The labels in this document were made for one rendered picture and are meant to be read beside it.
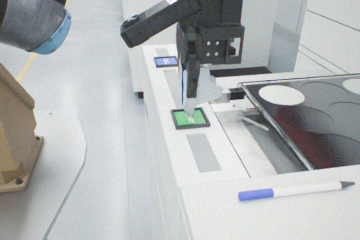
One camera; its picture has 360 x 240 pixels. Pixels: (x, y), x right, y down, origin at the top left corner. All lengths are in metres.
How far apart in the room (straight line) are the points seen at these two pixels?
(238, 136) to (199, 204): 0.29
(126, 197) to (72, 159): 1.08
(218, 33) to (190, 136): 0.16
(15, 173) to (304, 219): 0.49
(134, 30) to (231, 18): 0.13
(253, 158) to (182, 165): 0.19
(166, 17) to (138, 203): 1.38
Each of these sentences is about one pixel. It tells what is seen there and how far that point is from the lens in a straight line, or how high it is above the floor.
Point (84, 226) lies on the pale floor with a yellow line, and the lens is 1.66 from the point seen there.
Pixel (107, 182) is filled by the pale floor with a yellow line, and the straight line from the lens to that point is 1.85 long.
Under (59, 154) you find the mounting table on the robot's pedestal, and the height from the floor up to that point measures 0.82.
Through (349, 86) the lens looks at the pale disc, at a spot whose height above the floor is 0.90.
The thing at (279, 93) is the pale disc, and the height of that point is 0.90.
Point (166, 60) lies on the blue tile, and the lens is 0.74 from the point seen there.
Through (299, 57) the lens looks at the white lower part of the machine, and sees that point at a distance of 1.33.
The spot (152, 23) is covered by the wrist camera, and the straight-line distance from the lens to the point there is 0.42.
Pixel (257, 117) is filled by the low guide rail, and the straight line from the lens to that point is 0.77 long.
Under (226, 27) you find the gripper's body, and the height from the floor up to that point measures 1.12.
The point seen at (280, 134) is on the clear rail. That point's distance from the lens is 0.62.
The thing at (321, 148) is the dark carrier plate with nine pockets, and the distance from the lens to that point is 0.61.
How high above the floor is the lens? 1.23
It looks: 30 degrees down
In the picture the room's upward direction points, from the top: straight up
